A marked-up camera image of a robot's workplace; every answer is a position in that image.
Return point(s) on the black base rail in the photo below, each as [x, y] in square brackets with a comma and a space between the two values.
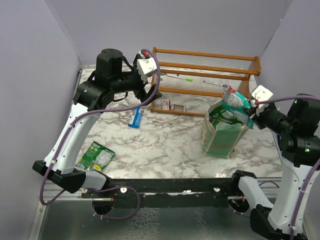
[168, 192]

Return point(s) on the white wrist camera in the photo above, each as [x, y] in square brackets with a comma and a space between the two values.
[147, 67]
[260, 94]

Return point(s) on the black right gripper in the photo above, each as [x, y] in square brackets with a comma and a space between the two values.
[258, 118]

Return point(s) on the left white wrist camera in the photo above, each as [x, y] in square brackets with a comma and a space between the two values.
[147, 67]

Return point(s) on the wooden shelf rack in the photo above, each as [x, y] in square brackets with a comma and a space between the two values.
[233, 70]

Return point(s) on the red white staples box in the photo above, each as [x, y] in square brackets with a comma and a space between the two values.
[167, 105]

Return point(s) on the green capped marker pen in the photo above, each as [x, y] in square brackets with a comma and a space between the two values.
[179, 77]

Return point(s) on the blue snack wrapper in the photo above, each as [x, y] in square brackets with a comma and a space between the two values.
[135, 120]

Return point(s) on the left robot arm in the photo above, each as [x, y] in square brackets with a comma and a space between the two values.
[90, 101]

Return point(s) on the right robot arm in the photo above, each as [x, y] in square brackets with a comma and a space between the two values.
[300, 153]

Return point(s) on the teal snack bag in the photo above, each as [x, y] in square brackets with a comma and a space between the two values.
[235, 103]

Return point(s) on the green beige paper bag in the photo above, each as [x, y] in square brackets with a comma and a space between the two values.
[220, 142]

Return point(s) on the green Fox's candy bag back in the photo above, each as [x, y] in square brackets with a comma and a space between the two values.
[220, 117]

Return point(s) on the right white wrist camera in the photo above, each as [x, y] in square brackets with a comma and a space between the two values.
[260, 94]

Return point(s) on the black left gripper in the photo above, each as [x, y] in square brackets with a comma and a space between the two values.
[141, 93]

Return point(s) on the purple capped marker pen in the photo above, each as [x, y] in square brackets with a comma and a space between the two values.
[214, 83]

